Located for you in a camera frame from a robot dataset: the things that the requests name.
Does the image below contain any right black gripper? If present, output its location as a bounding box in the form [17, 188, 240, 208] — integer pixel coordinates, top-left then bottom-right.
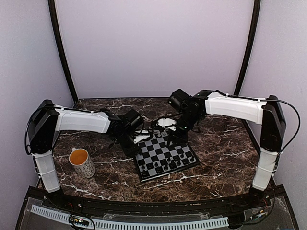
[166, 111, 201, 148]

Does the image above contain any black grey chess board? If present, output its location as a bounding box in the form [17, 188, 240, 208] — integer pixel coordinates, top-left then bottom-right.
[134, 130, 200, 183]

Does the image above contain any black knight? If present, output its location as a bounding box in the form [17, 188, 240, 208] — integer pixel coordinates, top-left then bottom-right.
[182, 159, 189, 165]

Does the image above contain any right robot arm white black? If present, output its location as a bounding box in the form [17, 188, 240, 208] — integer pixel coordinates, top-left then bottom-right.
[168, 89, 286, 208]

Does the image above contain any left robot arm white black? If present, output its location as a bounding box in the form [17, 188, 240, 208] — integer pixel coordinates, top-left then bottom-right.
[24, 100, 150, 209]

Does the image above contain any patterned mug with yellow interior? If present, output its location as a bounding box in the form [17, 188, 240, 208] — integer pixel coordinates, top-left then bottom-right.
[69, 148, 96, 179]

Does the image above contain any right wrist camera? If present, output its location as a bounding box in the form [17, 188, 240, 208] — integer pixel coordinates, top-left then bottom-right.
[154, 118, 177, 131]

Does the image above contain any white slotted cable duct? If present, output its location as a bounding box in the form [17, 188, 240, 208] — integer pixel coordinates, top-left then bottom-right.
[30, 205, 229, 230]

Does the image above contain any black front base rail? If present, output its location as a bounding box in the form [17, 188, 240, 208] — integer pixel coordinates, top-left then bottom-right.
[26, 185, 284, 217]

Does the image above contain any left black frame post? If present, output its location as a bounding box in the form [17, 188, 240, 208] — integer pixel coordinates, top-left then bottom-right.
[47, 0, 79, 103]

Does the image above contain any black frame post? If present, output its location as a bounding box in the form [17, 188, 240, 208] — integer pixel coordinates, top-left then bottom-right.
[47, 0, 79, 103]
[234, 0, 261, 95]

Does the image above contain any right black frame post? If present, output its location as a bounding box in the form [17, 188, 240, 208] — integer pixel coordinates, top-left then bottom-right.
[234, 0, 261, 95]

